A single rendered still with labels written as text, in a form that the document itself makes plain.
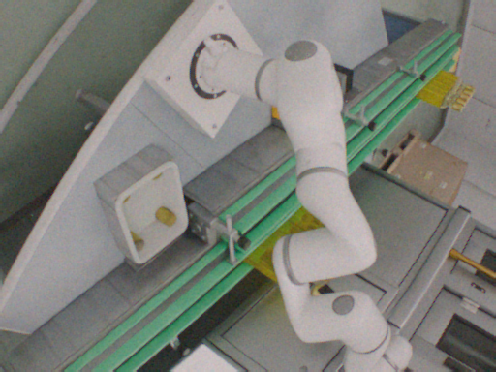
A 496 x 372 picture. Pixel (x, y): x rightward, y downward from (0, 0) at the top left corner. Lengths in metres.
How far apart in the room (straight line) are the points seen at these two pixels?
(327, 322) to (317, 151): 0.27
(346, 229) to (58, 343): 0.72
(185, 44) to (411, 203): 1.03
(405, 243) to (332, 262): 0.82
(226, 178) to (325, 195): 0.54
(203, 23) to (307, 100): 0.36
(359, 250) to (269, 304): 0.62
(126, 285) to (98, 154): 0.35
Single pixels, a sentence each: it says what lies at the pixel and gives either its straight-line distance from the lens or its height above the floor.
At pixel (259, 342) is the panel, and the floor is 1.10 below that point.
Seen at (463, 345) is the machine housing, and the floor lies 1.59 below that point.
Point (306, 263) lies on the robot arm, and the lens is 0.69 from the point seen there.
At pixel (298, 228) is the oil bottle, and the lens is 1.21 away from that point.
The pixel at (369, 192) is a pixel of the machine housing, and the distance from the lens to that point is 1.61.
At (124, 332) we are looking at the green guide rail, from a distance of 1.05.
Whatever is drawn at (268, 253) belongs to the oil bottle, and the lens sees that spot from 1.15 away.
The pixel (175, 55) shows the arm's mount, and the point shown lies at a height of 0.80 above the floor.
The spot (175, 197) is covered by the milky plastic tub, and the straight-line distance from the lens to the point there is 1.04.
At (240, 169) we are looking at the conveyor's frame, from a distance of 1.19.
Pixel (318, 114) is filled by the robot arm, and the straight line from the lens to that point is 0.66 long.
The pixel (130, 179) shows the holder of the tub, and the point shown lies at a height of 0.81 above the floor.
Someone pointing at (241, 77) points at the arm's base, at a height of 0.93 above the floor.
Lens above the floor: 1.46
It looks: 30 degrees down
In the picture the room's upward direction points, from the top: 120 degrees clockwise
